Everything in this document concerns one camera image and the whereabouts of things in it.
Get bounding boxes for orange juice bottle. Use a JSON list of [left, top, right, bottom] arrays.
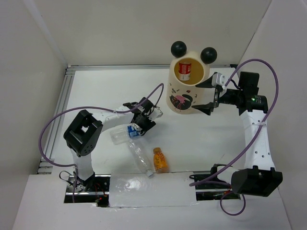
[[153, 148, 169, 173]]

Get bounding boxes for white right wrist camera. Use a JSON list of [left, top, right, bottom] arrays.
[[212, 72, 228, 90]]

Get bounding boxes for blue label clear bottle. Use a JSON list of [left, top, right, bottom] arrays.
[[110, 125, 140, 145]]

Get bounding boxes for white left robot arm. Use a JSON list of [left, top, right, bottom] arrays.
[[63, 97, 163, 191]]

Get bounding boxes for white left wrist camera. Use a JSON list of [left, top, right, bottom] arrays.
[[149, 107, 163, 121]]

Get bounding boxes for aluminium frame rail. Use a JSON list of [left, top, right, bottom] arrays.
[[37, 63, 238, 173]]

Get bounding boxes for cream bin with black ears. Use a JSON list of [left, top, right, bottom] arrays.
[[165, 41, 217, 115]]

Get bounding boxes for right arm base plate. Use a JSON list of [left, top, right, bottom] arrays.
[[189, 171, 232, 201]]

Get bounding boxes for red label plastic bottle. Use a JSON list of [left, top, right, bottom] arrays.
[[178, 62, 191, 81]]

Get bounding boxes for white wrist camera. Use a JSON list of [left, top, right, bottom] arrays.
[[212, 72, 228, 90], [149, 107, 163, 121]]

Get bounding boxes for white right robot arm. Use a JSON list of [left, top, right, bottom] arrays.
[[194, 72, 283, 197]]

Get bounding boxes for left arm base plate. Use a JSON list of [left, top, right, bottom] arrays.
[[64, 174, 110, 207]]

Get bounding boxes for white taped cover sheet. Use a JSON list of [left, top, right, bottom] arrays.
[[109, 172, 197, 207]]

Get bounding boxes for clear unlabelled plastic bottle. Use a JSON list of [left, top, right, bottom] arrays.
[[128, 140, 154, 178]]

